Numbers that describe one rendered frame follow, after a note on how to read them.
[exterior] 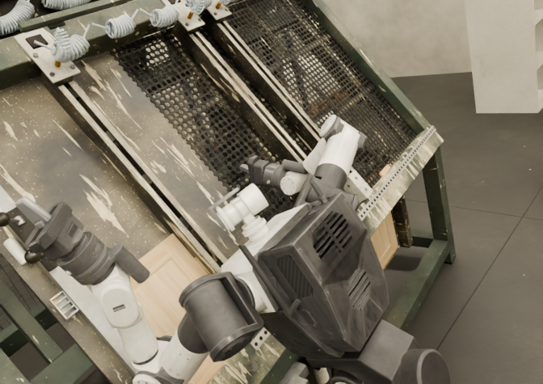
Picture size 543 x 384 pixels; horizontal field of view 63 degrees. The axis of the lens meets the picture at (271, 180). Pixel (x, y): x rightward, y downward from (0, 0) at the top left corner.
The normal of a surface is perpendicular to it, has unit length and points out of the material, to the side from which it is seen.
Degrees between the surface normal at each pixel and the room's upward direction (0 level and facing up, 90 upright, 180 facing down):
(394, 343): 22
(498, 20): 90
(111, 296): 94
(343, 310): 82
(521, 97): 90
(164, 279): 57
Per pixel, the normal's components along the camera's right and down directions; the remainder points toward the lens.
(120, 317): 0.35, 0.37
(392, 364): 0.02, -0.79
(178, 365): -0.29, 0.48
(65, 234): 0.87, -0.40
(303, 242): 0.61, -0.29
